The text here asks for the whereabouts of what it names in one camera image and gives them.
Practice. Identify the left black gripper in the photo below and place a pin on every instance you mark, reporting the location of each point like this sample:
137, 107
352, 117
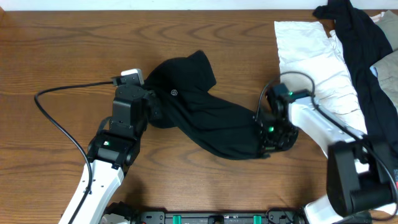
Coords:
155, 112

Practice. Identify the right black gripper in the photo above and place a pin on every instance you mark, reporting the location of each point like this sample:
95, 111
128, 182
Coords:
266, 147

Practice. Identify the black Sytrogen t-shirt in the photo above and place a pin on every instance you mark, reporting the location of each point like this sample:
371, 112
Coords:
223, 128

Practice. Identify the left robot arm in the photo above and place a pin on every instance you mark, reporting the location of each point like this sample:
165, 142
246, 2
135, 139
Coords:
111, 152

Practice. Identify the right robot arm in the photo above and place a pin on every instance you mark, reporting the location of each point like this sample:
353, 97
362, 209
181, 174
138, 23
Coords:
359, 175

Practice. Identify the white shirt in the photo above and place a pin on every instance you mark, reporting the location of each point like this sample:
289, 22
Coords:
305, 47

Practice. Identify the grey garment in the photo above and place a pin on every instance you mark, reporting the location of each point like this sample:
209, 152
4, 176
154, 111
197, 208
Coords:
386, 68

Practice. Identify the dark navy garment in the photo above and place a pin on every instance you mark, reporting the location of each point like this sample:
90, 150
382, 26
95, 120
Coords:
364, 43

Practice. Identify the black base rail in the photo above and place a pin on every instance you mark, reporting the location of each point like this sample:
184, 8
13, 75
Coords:
123, 213

